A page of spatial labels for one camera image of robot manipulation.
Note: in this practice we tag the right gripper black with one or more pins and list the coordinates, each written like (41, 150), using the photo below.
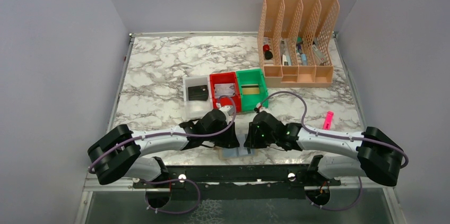
(251, 137)

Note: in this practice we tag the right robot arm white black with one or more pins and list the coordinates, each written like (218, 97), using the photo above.
(370, 153)

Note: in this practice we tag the orange mesh file organizer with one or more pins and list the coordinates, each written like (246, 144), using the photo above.
(293, 39)

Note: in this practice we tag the black credit card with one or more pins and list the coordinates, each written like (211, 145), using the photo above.
(198, 93)

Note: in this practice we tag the red plastic bin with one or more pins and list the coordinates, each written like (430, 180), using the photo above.
(229, 77)

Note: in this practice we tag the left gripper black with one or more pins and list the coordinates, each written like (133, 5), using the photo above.
(228, 138)

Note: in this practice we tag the gold credit card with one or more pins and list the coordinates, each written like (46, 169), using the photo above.
(250, 89)

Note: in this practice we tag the red black item in organizer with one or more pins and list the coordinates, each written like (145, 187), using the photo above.
(268, 55)

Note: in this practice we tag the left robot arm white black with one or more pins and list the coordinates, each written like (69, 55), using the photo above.
(119, 154)

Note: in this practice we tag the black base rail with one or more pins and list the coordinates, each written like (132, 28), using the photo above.
(238, 182)

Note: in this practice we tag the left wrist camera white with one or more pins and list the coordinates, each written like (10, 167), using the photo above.
(228, 110)

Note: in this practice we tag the green plastic bin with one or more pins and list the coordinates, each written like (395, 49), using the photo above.
(254, 76)

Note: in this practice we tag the silver credit card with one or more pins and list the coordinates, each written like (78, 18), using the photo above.
(224, 89)

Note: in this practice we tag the white plastic bin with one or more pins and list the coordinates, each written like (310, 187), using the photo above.
(196, 109)

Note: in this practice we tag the pink highlighter marker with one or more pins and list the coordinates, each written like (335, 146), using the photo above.
(328, 120)

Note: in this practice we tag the stationery items in organizer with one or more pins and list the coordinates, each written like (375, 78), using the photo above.
(318, 55)

